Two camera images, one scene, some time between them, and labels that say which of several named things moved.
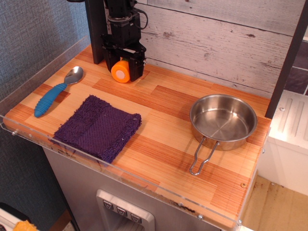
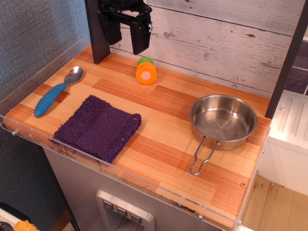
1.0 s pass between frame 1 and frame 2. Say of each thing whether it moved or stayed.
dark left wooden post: stayed
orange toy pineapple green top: moved
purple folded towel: stayed
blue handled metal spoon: stayed
